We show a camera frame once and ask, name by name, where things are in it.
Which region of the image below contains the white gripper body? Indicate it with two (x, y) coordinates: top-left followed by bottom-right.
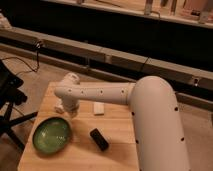
(54, 99), (79, 117)

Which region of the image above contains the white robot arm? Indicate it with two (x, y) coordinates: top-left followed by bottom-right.
(54, 73), (191, 171)

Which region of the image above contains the black cable on floor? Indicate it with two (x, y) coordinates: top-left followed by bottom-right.
(0, 39), (45, 76)

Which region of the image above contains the long metal rail beam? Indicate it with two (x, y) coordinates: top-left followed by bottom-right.
(0, 28), (213, 90)

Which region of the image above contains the green ceramic bowl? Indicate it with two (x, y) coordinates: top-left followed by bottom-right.
(32, 117), (72, 155)

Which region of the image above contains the white rectangular block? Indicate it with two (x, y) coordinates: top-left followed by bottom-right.
(94, 102), (104, 116)

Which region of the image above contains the black rectangular block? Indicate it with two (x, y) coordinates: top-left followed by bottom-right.
(90, 128), (109, 151)

